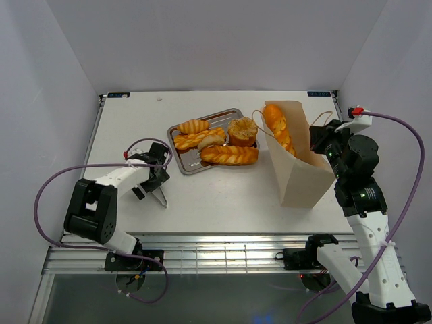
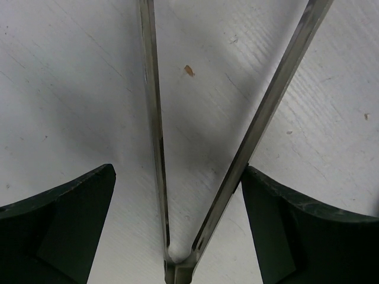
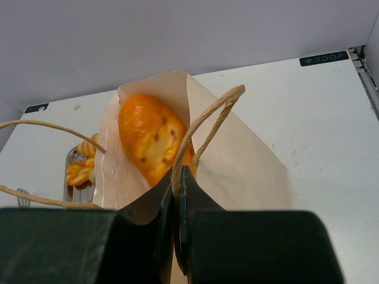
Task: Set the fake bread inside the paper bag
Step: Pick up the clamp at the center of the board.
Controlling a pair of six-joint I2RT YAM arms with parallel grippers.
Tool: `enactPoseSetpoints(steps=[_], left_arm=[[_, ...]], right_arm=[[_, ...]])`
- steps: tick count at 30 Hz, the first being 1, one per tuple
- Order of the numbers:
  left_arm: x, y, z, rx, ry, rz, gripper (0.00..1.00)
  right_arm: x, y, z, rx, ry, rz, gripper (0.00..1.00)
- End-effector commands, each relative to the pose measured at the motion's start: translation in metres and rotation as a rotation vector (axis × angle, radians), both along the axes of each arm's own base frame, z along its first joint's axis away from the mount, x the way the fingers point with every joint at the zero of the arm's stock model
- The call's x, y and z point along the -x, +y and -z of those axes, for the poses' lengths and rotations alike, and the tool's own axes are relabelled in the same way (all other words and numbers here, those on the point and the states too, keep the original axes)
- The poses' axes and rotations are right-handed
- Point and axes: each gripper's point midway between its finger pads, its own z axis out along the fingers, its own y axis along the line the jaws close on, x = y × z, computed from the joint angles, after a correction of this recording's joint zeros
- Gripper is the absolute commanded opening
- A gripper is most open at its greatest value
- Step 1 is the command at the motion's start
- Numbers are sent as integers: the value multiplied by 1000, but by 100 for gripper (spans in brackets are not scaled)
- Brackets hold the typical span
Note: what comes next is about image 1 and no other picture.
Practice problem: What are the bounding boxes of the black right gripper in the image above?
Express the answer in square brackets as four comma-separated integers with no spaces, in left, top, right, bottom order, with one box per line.
[309,119,356,181]

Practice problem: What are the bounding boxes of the silver metal tongs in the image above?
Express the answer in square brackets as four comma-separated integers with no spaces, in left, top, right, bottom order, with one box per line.
[151,187,168,209]

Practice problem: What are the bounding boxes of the cream paper bag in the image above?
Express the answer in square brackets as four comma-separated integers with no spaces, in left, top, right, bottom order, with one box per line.
[258,101,335,209]

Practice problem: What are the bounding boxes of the long fake baguette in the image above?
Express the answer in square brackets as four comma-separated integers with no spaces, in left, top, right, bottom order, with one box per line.
[263,104,296,156]

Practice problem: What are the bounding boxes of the round sesame fake bread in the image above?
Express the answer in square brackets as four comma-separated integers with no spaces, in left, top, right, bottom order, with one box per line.
[227,117,258,147]

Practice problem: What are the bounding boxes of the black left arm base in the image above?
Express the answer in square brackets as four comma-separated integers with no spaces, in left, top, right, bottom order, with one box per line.
[104,250,165,271]

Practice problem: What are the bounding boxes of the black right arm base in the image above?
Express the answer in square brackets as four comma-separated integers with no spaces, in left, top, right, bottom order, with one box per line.
[275,248,319,271]

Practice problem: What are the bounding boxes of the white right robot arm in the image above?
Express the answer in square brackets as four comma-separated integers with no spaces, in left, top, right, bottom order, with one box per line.
[304,120,431,323]

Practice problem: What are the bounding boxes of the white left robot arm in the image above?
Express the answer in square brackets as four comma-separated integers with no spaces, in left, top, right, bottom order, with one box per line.
[63,142,170,270]

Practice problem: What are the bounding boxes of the twisted fake bread middle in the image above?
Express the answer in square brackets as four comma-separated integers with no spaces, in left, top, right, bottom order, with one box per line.
[174,128,226,151]

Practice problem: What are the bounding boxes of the twisted fake bread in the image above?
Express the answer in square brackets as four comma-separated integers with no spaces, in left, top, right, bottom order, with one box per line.
[200,146,259,165]
[174,128,226,151]

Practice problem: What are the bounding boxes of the small striped fake bread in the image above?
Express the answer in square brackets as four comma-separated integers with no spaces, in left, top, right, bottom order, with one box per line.
[177,119,210,134]

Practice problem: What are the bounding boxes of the pale shell fake bread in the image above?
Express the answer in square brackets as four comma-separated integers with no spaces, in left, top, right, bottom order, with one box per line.
[197,134,225,151]

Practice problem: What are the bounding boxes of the twisted fake bread front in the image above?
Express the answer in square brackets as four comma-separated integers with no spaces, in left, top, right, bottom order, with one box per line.
[200,146,259,165]

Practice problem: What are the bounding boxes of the silver metal tray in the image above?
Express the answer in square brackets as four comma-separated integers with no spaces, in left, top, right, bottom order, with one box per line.
[167,108,259,175]

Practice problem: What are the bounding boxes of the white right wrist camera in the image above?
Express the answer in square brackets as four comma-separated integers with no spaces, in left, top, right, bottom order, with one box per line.
[335,105,373,134]

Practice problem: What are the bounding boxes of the aluminium frame rail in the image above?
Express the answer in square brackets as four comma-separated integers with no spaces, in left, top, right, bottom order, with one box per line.
[42,232,372,276]

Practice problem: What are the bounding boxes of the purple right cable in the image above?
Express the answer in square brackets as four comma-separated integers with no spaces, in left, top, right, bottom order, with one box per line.
[295,113,425,324]

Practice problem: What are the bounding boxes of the purple cable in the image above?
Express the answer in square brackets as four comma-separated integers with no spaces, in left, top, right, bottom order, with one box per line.
[295,113,425,324]
[33,138,174,304]

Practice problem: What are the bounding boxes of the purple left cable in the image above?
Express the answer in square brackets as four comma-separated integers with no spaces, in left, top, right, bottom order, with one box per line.
[33,138,174,304]

